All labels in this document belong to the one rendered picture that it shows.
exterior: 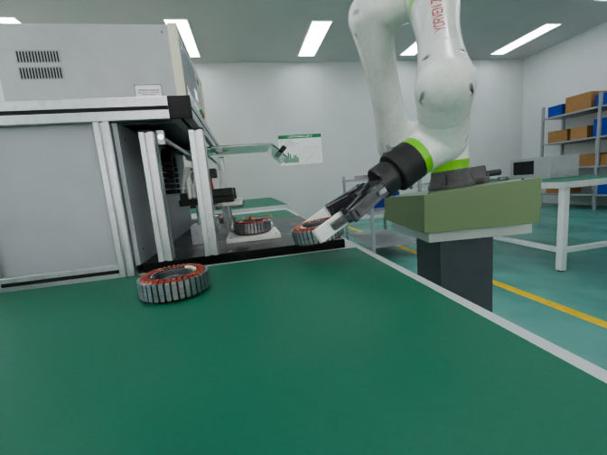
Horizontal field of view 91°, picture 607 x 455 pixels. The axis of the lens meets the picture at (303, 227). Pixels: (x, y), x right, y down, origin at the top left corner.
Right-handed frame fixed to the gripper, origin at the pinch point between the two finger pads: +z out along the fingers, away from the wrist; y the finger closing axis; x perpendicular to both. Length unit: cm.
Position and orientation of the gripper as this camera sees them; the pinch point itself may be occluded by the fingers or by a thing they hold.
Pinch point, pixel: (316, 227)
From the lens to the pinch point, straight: 64.4
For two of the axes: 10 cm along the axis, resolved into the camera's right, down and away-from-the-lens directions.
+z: -8.1, 5.8, -0.8
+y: 1.9, 1.3, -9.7
